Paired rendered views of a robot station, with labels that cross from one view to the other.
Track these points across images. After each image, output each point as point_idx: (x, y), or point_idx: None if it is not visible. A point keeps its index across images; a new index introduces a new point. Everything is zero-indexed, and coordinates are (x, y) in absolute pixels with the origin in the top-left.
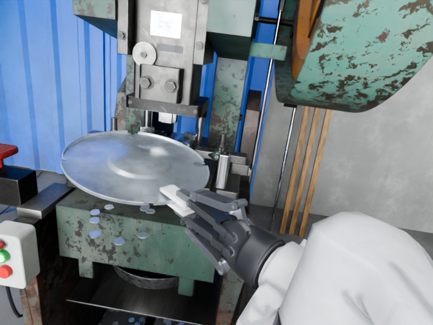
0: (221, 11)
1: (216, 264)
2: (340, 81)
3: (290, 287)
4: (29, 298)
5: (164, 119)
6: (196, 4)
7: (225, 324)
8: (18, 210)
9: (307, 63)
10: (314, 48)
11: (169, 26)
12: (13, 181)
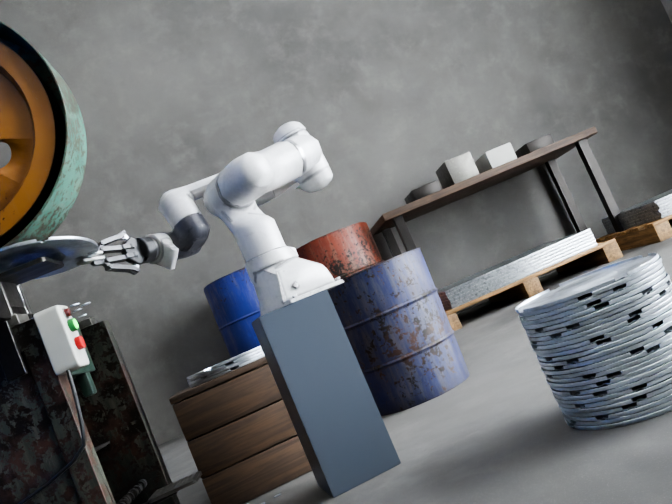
0: None
1: (135, 267)
2: (54, 211)
3: (177, 210)
4: (76, 412)
5: None
6: None
7: (128, 378)
8: (18, 316)
9: (52, 196)
10: (57, 186)
11: None
12: (0, 288)
